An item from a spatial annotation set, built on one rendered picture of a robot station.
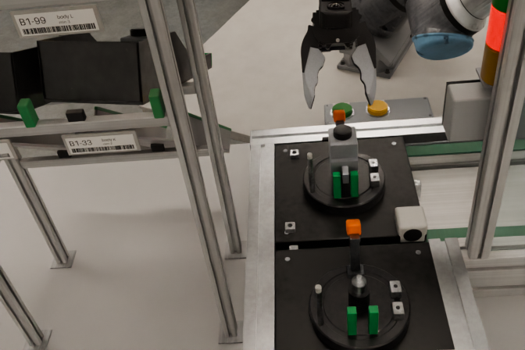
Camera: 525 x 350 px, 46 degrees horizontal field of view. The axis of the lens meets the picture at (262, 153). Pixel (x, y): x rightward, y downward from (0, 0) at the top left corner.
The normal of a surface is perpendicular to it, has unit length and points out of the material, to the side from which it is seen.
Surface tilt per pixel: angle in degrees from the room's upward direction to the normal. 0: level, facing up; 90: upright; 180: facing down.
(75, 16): 90
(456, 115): 90
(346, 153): 90
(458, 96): 0
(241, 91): 0
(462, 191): 0
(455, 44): 124
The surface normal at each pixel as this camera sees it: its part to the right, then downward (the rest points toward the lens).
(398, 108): -0.11, -0.75
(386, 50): 0.55, -0.35
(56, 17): -0.01, 0.66
